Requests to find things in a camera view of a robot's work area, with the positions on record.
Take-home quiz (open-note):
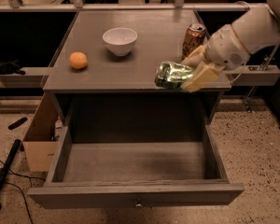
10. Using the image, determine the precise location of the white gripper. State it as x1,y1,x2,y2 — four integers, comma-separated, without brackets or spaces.
181,24,250,92

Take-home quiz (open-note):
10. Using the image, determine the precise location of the crushed green can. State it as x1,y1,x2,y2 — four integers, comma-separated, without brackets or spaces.
155,62,194,90

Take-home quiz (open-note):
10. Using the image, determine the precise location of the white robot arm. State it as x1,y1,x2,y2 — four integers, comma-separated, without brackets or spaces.
181,0,280,92

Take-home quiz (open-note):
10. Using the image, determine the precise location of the brown soda can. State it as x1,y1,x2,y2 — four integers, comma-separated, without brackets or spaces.
182,23,206,59

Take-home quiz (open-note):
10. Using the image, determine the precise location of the open grey top drawer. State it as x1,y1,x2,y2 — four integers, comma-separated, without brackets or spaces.
27,94,245,209

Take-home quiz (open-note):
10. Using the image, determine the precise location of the white bowl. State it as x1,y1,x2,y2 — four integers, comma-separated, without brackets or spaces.
103,27,138,56

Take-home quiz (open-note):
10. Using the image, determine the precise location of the grey wooden cabinet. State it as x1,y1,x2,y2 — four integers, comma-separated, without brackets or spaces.
40,8,232,125

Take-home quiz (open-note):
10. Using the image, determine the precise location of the orange fruit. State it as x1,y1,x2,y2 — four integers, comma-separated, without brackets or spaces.
69,52,88,69

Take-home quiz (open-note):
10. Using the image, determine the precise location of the bottle inside cardboard box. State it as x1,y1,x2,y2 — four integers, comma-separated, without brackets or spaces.
54,117,63,140

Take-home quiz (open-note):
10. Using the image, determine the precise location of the cardboard box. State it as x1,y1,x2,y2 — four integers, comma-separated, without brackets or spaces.
22,94,58,172

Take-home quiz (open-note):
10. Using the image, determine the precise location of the small black floor object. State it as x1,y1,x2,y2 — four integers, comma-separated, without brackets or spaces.
8,117,28,130

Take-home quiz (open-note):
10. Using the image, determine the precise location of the black bag on shelf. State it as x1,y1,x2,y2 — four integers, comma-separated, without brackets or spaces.
0,60,25,75

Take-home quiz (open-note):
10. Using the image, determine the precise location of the black pole on floor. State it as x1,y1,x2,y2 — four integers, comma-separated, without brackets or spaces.
0,139,21,209

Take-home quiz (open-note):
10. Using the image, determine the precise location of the black cable on floor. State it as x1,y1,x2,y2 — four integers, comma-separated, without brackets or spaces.
0,150,47,224

